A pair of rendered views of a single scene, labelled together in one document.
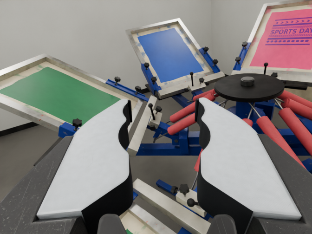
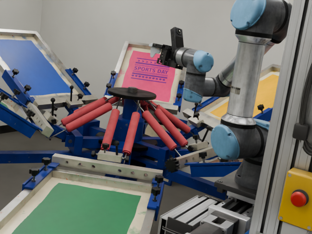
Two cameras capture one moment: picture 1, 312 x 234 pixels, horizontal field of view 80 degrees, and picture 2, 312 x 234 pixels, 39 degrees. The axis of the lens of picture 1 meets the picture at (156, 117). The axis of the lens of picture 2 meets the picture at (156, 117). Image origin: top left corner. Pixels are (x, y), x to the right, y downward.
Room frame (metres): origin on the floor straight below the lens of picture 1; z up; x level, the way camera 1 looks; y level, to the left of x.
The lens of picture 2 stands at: (-1.35, 1.23, 1.79)
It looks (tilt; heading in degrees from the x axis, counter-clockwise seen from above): 12 degrees down; 318
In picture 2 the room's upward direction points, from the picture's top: 8 degrees clockwise
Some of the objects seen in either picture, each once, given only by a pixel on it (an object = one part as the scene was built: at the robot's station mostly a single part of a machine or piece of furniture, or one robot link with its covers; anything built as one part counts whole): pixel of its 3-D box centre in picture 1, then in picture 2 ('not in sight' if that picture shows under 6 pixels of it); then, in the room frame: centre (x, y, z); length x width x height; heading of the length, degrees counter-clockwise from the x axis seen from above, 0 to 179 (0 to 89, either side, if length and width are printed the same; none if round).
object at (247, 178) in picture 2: not in sight; (257, 170); (-0.46, -0.07, 1.31); 0.15 x 0.15 x 0.10
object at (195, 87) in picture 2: not in sight; (197, 87); (-0.19, 0.02, 1.56); 0.11 x 0.08 x 0.11; 83
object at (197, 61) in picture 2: not in sight; (198, 61); (-0.19, 0.03, 1.65); 0.11 x 0.08 x 0.09; 173
